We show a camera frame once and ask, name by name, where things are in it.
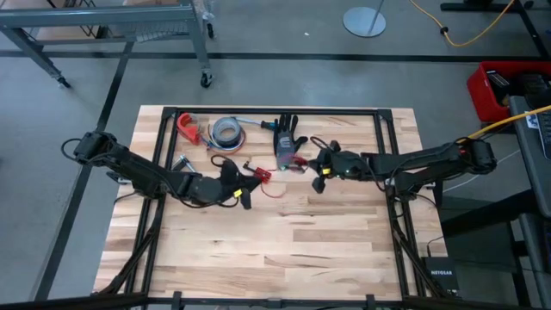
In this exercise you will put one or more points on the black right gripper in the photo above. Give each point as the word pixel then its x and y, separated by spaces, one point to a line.
pixel 323 165

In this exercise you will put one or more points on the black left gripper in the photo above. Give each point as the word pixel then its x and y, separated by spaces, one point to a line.
pixel 230 189

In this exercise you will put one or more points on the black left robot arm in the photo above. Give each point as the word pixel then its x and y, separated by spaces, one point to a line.
pixel 129 165

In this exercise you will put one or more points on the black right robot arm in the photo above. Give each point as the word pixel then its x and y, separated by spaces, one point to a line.
pixel 430 161

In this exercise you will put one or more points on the red bit holder block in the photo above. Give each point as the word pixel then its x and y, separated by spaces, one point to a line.
pixel 262 174

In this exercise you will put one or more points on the small black angled plug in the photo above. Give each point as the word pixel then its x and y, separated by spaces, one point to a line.
pixel 247 165

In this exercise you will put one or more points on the grey work glove green cuff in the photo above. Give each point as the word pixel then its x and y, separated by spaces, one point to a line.
pixel 285 146

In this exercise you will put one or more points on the grey metal C-clamp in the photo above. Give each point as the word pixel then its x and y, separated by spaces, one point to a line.
pixel 185 163

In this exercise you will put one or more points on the red plastic clamp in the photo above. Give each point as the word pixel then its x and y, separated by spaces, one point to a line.
pixel 189 131

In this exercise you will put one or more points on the round metal stand base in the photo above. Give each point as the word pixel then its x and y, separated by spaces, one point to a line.
pixel 363 21

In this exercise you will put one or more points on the red plastic bin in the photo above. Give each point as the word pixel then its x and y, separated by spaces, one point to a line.
pixel 478 99

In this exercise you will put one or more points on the black rectangular device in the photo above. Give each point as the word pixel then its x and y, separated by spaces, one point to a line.
pixel 498 86

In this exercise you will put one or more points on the grey desk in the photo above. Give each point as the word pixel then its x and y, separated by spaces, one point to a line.
pixel 527 172

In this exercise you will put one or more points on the grey metal cart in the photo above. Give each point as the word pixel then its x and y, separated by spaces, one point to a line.
pixel 99 15

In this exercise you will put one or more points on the black equipment bundle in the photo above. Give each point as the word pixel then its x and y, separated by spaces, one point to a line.
pixel 534 88

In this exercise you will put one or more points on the black aluminium rig frame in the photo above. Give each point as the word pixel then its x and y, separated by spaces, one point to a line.
pixel 275 111

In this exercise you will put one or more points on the grey duct tape roll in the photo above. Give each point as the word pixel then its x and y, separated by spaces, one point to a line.
pixel 217 129

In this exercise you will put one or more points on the black Netgear network switch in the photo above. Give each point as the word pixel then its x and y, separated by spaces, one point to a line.
pixel 441 273

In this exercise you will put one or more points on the black table leg frame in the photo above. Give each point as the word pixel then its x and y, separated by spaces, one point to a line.
pixel 473 7

